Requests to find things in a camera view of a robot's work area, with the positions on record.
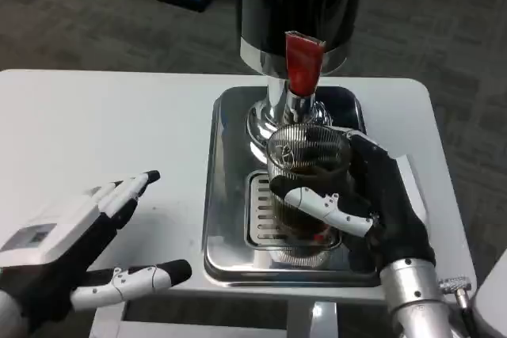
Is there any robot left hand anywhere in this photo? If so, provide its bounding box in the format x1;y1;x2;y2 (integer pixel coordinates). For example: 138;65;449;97
0;170;193;333

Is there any white robot body shell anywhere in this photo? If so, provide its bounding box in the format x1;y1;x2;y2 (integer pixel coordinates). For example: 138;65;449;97
473;268;507;338

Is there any steel drip tray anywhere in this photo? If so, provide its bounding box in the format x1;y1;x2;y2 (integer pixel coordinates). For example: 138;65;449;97
202;85;383;288

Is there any clear ribbed glass cup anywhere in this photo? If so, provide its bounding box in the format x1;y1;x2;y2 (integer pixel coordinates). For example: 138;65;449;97
265;123;353;268

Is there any black cable with knurled plug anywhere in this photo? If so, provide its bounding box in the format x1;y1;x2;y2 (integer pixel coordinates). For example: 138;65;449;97
437;274;483;338

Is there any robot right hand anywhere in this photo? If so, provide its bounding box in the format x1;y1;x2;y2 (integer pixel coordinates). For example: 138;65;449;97
269;130;436;275

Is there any slotted steel drip grid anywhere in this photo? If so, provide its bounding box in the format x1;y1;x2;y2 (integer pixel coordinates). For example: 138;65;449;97
245;169;342;252

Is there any red dispenser tap handle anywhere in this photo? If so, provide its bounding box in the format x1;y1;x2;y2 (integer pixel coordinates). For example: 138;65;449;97
285;30;326;98

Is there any black and chrome drink dispenser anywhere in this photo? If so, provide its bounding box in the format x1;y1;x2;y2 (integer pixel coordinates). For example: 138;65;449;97
231;0;366;165

